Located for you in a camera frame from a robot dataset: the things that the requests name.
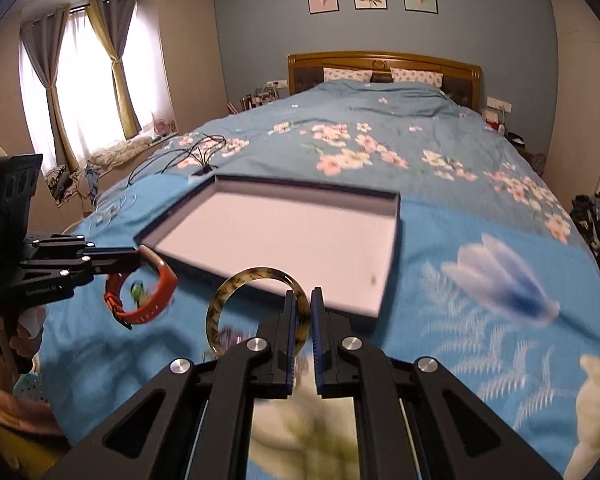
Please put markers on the dark blue shallow box tray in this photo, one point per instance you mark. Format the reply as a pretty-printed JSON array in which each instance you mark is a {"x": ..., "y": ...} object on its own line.
[{"x": 342, "y": 239}]

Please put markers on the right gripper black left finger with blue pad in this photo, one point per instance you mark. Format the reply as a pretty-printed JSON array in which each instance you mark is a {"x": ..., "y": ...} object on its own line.
[{"x": 192, "y": 421}]

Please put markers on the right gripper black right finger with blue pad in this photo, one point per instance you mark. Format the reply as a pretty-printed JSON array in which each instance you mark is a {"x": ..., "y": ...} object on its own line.
[{"x": 414, "y": 420}]

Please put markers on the orange smartwatch band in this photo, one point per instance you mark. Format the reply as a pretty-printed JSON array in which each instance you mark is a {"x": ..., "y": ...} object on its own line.
[{"x": 153, "y": 303}]

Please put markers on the cluttered left nightstand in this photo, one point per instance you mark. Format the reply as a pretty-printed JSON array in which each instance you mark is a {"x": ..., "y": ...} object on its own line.
[{"x": 266, "y": 94}]

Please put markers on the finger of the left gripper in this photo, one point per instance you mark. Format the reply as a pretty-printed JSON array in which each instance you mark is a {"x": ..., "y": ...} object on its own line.
[{"x": 120, "y": 260}]

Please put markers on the fluffy window seat cushion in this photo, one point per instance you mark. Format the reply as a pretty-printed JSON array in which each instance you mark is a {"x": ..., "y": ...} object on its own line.
[{"x": 119, "y": 153}]

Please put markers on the left floral pillow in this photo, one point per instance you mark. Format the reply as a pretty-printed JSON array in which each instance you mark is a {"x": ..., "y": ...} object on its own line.
[{"x": 334, "y": 74}]

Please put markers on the wooden bed headboard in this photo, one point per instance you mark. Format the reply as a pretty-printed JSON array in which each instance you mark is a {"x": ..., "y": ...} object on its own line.
[{"x": 461, "y": 81}]

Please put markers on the grey and olive curtains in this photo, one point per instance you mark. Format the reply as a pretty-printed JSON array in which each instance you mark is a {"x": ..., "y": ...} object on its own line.
[{"x": 75, "y": 94}]

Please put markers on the floral pillow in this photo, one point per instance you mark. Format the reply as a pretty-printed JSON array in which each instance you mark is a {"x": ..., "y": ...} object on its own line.
[
  {"x": 423, "y": 76},
  {"x": 334, "y": 74}
]

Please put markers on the blue floral duvet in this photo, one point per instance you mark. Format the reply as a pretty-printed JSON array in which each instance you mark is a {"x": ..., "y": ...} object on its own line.
[{"x": 411, "y": 138}]

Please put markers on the right floral pillow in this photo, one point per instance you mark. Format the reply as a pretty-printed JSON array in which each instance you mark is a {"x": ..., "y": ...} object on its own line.
[{"x": 423, "y": 76}]

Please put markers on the white wall socket panel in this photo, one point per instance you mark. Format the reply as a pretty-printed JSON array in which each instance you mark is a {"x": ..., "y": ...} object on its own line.
[{"x": 497, "y": 104}]

